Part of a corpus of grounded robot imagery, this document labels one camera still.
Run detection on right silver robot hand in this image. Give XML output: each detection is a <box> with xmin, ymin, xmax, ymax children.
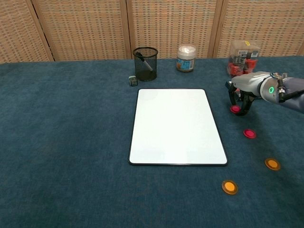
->
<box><xmin>227</xmin><ymin>71</ymin><xmax>272</xmax><ymax>117</ymax></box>

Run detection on yellow round magnet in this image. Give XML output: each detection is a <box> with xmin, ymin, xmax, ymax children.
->
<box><xmin>221</xmin><ymin>180</ymin><xmax>238</xmax><ymax>196</ymax></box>
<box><xmin>265</xmin><ymin>158</ymin><xmax>281</xmax><ymax>171</ymax></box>

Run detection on clear box with red items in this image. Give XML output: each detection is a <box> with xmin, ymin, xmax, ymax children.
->
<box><xmin>227</xmin><ymin>39</ymin><xmax>262</xmax><ymax>78</ymax></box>

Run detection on white-lidded plastic jar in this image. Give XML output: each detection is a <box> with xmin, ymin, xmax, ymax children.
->
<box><xmin>176</xmin><ymin>45</ymin><xmax>197</xmax><ymax>74</ymax></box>

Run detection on white magnetic whiteboard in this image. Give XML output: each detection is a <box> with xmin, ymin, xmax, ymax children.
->
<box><xmin>128</xmin><ymin>88</ymin><xmax>228</xmax><ymax>166</ymax></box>

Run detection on black mesh pen holder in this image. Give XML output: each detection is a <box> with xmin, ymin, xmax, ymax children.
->
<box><xmin>133</xmin><ymin>47</ymin><xmax>159</xmax><ymax>82</ymax></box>

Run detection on black marker pen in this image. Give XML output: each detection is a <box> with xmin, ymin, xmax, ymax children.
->
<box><xmin>137</xmin><ymin>53</ymin><xmax>153</xmax><ymax>72</ymax></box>

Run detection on woven wooden folding screen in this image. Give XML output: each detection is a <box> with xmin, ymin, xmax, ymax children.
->
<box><xmin>0</xmin><ymin>0</ymin><xmax>304</xmax><ymax>64</ymax></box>

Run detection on blue table cloth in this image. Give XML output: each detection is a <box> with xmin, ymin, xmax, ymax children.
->
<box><xmin>0</xmin><ymin>56</ymin><xmax>304</xmax><ymax>228</ymax></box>

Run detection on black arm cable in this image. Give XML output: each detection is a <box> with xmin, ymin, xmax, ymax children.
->
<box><xmin>276</xmin><ymin>78</ymin><xmax>304</xmax><ymax>103</ymax></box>

